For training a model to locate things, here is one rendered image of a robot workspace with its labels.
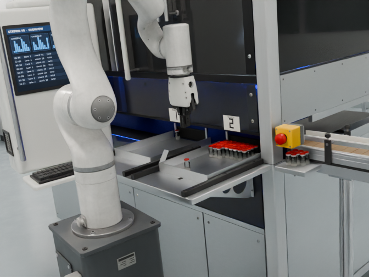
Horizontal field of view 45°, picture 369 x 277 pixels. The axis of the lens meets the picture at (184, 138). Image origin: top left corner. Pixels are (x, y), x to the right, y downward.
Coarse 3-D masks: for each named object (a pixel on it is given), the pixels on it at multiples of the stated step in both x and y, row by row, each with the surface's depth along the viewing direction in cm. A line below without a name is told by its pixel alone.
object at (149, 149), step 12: (168, 132) 217; (132, 144) 203; (144, 144) 208; (156, 144) 210; (168, 144) 208; (180, 144) 206; (192, 144) 193; (204, 144) 198; (120, 156) 195; (132, 156) 188; (144, 156) 181; (156, 156) 181
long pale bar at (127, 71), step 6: (120, 0) 202; (120, 6) 203; (120, 12) 203; (120, 18) 204; (120, 24) 204; (120, 30) 205; (120, 36) 206; (126, 48) 208; (126, 54) 208; (126, 60) 209; (126, 66) 209; (126, 72) 210; (132, 72) 213; (126, 78) 211
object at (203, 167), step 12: (180, 156) 178; (192, 156) 182; (204, 156) 184; (252, 156) 168; (168, 168) 167; (180, 168) 162; (192, 168) 171; (204, 168) 170; (216, 168) 168; (228, 168) 159; (192, 180) 159; (204, 180) 154
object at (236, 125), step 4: (224, 116) 178; (228, 116) 177; (232, 116) 175; (224, 120) 179; (228, 120) 177; (236, 120) 174; (224, 124) 180; (228, 124) 178; (232, 124) 176; (236, 124) 175; (224, 128) 180; (228, 128) 178; (236, 128) 175
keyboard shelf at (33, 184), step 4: (60, 164) 222; (44, 168) 218; (24, 176) 207; (28, 176) 206; (68, 176) 200; (72, 176) 201; (24, 180) 204; (28, 180) 201; (32, 180) 200; (56, 180) 197; (60, 180) 198; (64, 180) 199; (68, 180) 200; (28, 184) 200; (32, 184) 195; (36, 184) 194; (40, 184) 194; (44, 184) 194; (48, 184) 195; (52, 184) 196; (56, 184) 197; (32, 188) 194; (36, 188) 192; (40, 188) 193; (44, 188) 194
